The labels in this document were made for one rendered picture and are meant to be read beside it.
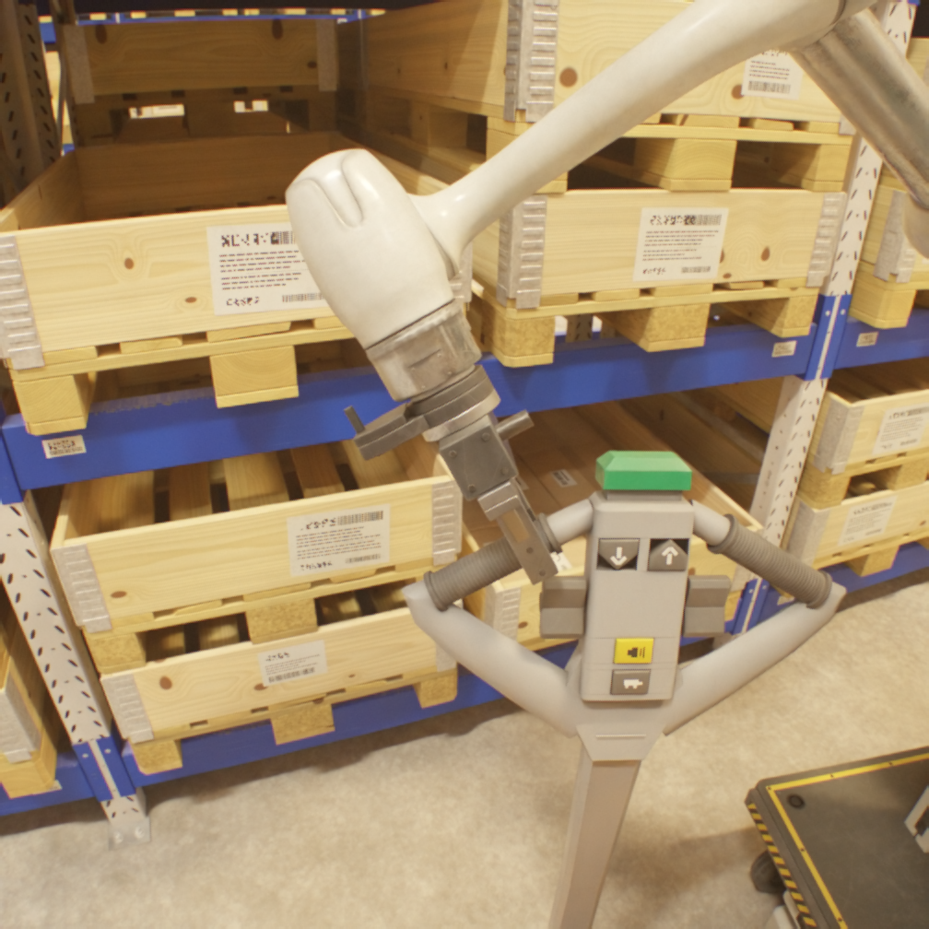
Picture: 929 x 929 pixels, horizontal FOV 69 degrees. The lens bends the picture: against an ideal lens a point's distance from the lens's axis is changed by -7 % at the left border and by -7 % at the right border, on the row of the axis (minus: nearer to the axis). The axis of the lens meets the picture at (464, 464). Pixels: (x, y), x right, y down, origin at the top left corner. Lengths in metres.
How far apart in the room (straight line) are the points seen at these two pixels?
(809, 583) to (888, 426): 1.57
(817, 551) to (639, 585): 1.74
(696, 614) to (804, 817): 1.17
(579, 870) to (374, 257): 0.75
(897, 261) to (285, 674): 1.75
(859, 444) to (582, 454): 0.92
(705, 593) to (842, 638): 2.15
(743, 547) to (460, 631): 0.28
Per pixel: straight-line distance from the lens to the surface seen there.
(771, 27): 0.73
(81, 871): 2.17
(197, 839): 2.12
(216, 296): 1.26
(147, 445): 1.43
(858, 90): 1.05
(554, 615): 0.69
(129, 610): 1.56
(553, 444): 2.61
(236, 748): 1.99
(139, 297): 1.26
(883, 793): 1.98
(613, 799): 0.86
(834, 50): 1.01
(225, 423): 1.41
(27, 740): 1.84
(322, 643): 1.67
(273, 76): 2.48
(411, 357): 0.59
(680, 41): 0.70
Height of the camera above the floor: 1.74
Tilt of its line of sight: 31 degrees down
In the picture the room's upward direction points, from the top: 1 degrees clockwise
